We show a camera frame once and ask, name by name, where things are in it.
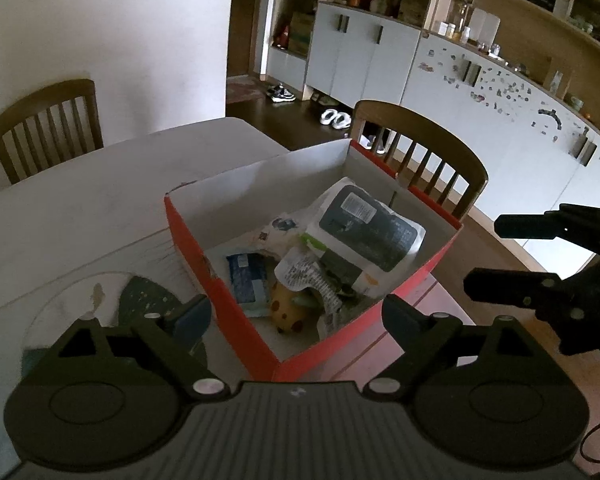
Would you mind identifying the dark wooden door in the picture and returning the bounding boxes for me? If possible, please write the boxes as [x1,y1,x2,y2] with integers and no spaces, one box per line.
[226,0,276,106]

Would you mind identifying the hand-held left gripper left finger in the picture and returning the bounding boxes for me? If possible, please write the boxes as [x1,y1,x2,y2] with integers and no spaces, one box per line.
[42,294,231,401]

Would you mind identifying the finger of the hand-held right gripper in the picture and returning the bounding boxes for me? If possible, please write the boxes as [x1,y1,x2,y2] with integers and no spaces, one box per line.
[464,267,583,322]
[495,203,600,256]

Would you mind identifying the dark sneakers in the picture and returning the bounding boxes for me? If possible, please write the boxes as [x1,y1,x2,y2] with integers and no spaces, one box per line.
[266,84,297,103]

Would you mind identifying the white wood wall cabinet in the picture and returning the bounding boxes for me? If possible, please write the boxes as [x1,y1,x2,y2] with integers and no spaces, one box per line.
[265,0,600,266]

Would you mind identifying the red shoe box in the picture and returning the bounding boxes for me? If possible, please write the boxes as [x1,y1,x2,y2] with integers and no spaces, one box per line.
[164,139,465,381]

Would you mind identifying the dark blue speckled placemat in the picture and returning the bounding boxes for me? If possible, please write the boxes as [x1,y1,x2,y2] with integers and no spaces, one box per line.
[115,275,208,356]

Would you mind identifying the round white blue-print packet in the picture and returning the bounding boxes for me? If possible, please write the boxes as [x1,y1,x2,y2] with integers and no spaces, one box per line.
[252,215,306,261]

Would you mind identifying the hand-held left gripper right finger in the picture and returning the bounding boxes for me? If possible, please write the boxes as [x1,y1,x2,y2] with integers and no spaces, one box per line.
[364,294,556,401]

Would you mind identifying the black cable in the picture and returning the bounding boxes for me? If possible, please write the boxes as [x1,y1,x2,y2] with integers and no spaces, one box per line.
[579,415,600,467]

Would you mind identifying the wooden slat-back chair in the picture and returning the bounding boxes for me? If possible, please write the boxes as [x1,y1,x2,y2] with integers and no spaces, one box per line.
[0,79,105,186]
[350,100,490,221]

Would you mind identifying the yellow plush toy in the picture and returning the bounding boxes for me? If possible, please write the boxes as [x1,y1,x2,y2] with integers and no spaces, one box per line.
[270,280,321,335]

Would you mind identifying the clear labelled small packet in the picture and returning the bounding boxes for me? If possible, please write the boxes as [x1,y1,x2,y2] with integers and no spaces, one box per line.
[274,247,333,293]
[315,285,356,338]

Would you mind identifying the tall glass jar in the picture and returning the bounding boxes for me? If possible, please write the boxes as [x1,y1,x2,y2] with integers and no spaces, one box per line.
[450,0,476,41]

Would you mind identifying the blue packet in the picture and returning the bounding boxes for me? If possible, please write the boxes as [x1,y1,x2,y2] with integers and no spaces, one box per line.
[225,252,272,318]

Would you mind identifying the white slippers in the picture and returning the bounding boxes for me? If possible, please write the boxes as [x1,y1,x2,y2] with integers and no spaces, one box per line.
[320,108,352,130]

